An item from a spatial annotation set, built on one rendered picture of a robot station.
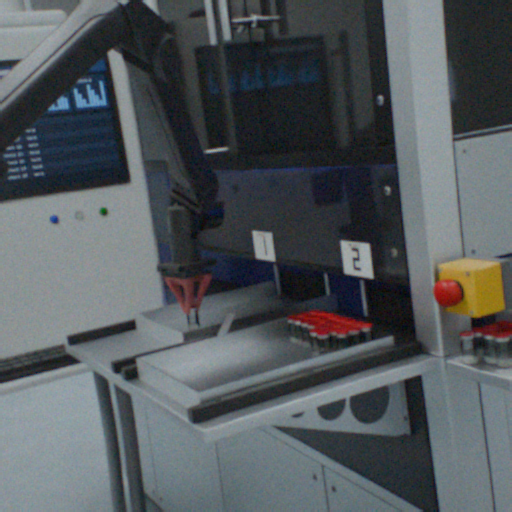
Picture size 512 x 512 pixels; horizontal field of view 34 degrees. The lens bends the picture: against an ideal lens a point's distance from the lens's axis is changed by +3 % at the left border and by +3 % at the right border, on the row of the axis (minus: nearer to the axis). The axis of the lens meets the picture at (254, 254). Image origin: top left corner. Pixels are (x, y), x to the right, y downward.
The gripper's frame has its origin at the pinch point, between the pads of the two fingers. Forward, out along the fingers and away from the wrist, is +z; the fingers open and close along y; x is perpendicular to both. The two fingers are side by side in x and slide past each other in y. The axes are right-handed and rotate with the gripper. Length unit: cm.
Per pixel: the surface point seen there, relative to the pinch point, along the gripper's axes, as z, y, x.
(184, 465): 61, 46, 66
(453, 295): -7, 3, -57
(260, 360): 5.8, -4.7, -23.3
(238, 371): 6.2, -10.4, -24.0
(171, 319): 5.8, 8.9, 18.2
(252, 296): 3.9, 28.1, 12.6
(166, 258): 2, 53, 76
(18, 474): 96, 56, 188
